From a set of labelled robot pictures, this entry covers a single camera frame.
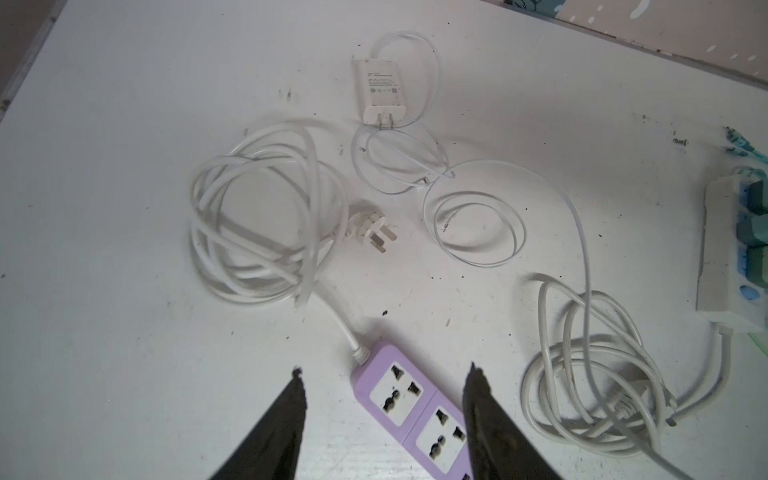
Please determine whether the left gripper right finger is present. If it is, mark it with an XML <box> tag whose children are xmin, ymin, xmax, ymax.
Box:
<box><xmin>463</xmin><ymin>364</ymin><xmax>560</xmax><ymax>480</ymax></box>

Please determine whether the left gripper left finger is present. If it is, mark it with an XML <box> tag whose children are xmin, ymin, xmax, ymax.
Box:
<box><xmin>211</xmin><ymin>367</ymin><xmax>307</xmax><ymax>480</ymax></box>

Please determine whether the purple power strip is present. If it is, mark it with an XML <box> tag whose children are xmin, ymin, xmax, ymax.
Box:
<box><xmin>352</xmin><ymin>341</ymin><xmax>473</xmax><ymax>480</ymax></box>

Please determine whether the white charger cable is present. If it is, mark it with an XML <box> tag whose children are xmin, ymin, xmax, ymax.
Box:
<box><xmin>189</xmin><ymin>119</ymin><xmax>400</xmax><ymax>361</ymax></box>

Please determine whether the white blue power strip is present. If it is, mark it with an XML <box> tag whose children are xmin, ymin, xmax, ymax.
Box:
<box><xmin>519</xmin><ymin>173</ymin><xmax>768</xmax><ymax>457</ymax></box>

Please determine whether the teal multi-head charging cable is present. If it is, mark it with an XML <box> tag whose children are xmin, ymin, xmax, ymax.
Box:
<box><xmin>722</xmin><ymin>125</ymin><xmax>768</xmax><ymax>181</ymax></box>

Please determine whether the white charger adapter with cable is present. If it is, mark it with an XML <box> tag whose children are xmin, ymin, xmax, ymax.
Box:
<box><xmin>419</xmin><ymin>158</ymin><xmax>691</xmax><ymax>480</ymax></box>

